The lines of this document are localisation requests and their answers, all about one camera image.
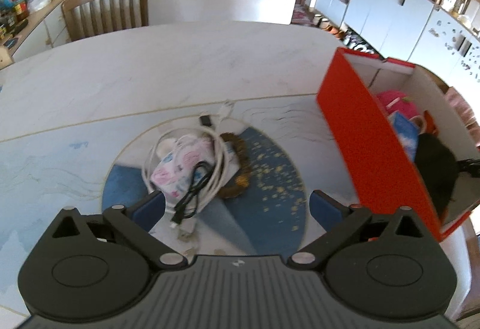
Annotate blue round table mat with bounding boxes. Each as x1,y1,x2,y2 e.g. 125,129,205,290
101,117,308,258

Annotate black cloth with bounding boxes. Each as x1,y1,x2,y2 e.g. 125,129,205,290
414,133,479,221

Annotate red white cardboard box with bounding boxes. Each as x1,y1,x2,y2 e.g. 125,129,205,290
316,48,479,241

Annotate brown bead bracelet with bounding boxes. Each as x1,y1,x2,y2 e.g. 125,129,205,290
217,131,251,201

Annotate white charging cable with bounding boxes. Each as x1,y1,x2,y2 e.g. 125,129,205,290
141,99,235,240

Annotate pink strawberry plush toy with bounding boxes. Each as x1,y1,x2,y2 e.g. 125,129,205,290
376,89,419,119

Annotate pink fringed scarf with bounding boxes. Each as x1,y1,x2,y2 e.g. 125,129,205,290
444,87,480,149

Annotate wooden chair far side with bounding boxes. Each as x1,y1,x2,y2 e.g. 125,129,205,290
61,0,149,41

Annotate red patterned rug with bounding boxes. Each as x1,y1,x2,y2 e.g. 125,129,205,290
290,5,318,26

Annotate red cloth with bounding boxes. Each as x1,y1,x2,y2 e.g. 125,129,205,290
423,110,439,136

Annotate white sideboard with clutter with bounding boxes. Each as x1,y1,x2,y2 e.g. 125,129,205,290
1,0,71,69

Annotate patterned face mask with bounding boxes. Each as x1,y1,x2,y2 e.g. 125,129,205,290
149,134,215,201

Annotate white wall cabinet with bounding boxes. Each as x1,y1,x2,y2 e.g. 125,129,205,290
320,0,479,85

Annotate black usb cable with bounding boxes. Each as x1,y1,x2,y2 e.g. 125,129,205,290
170,113,216,227

